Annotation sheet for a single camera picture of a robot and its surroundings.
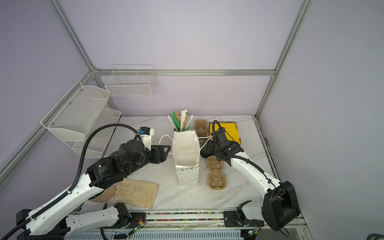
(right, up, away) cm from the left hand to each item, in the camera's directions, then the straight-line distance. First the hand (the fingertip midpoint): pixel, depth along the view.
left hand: (163, 149), depth 65 cm
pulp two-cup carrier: (+27, -21, +22) cm, 40 cm away
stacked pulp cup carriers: (+19, +10, +45) cm, 50 cm away
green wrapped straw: (+1, +14, +33) cm, 36 cm away
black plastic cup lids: (+21, -1, +9) cm, 23 cm away
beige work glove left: (-16, -27, +17) cm, 36 cm away
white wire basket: (-30, +41, +30) cm, 59 cm away
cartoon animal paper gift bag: (+8, -5, +28) cm, 30 cm away
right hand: (+21, -1, +19) cm, 29 cm away
